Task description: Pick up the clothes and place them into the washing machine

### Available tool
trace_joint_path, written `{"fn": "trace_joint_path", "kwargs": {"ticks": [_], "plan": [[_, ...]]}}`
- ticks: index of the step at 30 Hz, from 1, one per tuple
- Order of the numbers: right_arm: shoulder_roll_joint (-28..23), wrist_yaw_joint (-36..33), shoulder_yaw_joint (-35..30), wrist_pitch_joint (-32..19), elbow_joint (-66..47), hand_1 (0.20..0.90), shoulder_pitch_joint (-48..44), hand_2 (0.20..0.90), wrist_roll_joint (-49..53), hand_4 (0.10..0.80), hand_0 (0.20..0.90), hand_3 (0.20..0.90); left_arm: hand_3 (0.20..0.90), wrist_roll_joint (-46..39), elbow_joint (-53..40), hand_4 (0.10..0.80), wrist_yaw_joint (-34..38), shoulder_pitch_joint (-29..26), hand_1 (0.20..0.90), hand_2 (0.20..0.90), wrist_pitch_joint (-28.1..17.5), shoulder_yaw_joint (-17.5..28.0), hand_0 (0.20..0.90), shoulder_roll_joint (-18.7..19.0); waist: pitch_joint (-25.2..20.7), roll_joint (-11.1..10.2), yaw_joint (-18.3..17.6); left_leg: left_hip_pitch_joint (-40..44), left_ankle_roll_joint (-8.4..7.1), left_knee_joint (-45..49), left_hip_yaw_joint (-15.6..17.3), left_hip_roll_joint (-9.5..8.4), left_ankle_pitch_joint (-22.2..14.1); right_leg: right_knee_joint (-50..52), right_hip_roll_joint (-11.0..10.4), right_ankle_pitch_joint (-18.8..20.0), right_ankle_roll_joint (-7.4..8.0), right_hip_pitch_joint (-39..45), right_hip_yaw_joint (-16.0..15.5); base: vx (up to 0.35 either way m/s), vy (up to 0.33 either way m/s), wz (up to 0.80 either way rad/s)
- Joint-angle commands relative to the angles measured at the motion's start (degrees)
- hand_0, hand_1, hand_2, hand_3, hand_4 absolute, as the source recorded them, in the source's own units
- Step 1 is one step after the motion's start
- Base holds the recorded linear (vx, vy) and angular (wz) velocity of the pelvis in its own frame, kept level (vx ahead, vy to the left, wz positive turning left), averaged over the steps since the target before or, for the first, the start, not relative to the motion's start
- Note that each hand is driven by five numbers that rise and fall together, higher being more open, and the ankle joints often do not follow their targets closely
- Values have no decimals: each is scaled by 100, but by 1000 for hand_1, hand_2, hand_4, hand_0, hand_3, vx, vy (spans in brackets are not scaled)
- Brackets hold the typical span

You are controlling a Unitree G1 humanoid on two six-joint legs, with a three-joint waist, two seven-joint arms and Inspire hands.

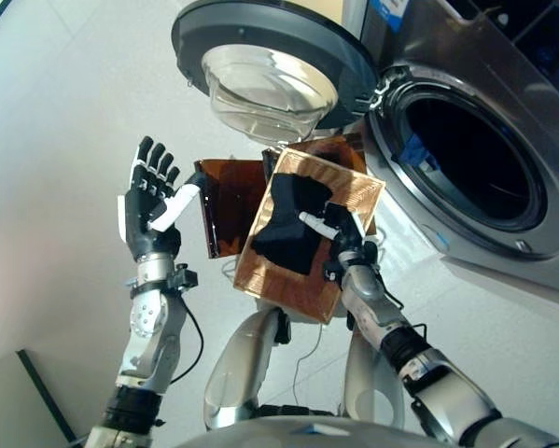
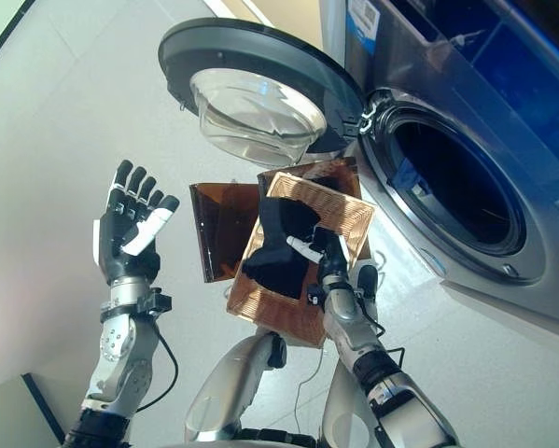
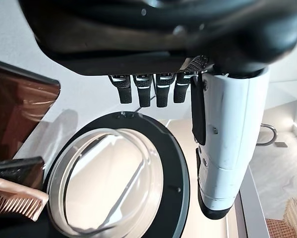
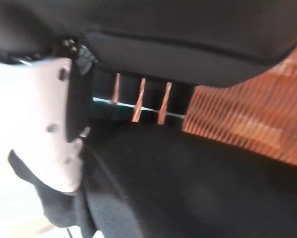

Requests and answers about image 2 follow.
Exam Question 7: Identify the black garment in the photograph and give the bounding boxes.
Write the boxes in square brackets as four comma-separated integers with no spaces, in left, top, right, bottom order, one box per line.
[241,175,341,301]

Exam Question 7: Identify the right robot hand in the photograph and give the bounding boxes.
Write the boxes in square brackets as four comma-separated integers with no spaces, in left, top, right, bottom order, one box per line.
[286,226,350,281]

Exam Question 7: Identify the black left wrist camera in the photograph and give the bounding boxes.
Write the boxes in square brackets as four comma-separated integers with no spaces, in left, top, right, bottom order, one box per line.
[136,287,173,317]

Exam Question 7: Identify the grey front-load washing machine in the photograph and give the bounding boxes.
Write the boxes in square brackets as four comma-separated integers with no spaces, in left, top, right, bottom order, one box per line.
[318,0,559,328]

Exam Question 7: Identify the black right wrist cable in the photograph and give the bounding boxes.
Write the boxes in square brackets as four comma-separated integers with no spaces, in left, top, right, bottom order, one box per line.
[353,288,406,370]

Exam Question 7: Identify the grey robot torso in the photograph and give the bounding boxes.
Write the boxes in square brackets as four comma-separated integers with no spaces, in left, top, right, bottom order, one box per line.
[161,427,325,448]

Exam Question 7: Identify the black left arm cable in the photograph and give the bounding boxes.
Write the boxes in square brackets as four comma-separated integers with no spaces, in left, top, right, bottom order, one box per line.
[133,324,180,414]

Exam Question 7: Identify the white tall side panel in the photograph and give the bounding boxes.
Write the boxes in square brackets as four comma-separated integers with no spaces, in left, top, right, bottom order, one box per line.
[318,0,350,76]

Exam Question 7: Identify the blue energy label sticker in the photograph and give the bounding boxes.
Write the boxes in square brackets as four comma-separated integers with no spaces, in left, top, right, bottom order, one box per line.
[345,0,383,46]

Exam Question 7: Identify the blue garment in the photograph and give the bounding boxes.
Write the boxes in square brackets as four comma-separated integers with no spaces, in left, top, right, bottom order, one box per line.
[386,158,430,198]

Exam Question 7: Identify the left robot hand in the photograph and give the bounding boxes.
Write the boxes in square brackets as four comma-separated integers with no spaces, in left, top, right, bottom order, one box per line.
[91,160,181,287]

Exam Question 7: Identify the woven wicker laundry basket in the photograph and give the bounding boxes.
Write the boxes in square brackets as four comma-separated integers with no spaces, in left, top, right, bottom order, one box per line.
[226,170,377,349]

